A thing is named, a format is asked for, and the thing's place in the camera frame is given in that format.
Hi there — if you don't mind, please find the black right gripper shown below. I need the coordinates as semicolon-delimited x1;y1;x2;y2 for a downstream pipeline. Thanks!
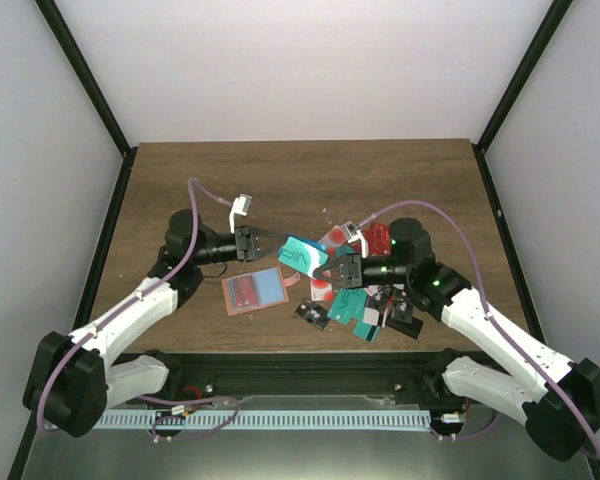
315;251;412;289

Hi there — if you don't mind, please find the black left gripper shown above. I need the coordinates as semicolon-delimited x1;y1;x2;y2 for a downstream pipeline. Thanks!
193;227;289;267

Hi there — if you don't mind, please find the teal VIP card small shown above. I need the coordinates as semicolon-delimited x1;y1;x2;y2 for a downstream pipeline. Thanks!
277;236;328;278

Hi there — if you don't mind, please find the red stripe card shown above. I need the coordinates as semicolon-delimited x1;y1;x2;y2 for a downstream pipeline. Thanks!
228;275;258;310

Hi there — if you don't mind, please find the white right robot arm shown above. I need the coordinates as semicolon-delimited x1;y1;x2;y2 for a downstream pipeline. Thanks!
309;218;600;461

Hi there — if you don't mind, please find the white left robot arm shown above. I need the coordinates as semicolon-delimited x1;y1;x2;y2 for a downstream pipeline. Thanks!
23;209;287;437

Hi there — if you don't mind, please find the white red circle card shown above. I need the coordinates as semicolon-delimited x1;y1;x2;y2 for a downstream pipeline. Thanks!
310;279;334;302

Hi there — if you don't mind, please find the teal card large right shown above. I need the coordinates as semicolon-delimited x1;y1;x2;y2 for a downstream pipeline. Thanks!
328;289;379;343

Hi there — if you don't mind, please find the black VIP card lower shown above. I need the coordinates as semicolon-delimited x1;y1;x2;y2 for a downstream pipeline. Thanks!
295;299;330;330

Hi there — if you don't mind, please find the black vip card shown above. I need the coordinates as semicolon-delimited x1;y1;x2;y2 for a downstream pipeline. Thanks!
389;299;413;324
295;299;330;330

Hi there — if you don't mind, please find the red VIP card behind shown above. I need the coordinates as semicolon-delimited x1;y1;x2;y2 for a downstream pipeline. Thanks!
362;222;391;256

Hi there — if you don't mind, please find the black VIP card right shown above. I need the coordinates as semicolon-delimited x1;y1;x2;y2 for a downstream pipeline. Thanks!
389;299;413;324

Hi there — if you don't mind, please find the black card right bottom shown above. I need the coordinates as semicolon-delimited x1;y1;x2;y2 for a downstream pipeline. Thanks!
385;317;424;340

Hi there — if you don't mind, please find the grey metal tray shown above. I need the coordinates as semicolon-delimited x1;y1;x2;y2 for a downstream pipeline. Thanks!
23;418;592;479

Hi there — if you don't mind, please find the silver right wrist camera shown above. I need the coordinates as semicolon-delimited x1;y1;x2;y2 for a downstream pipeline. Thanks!
341;222;369;258

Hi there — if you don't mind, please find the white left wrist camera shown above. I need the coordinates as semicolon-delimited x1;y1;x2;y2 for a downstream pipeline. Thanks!
229;194;252;233

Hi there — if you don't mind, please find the black aluminium frame rail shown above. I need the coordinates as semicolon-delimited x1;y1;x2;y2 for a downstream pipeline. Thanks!
7;142;600;480

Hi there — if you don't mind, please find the white slotted cable duct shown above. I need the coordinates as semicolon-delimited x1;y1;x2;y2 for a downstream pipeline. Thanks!
95;409;431;432

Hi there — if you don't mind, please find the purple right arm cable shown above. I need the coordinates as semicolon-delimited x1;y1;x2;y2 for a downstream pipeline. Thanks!
357;199;600;460

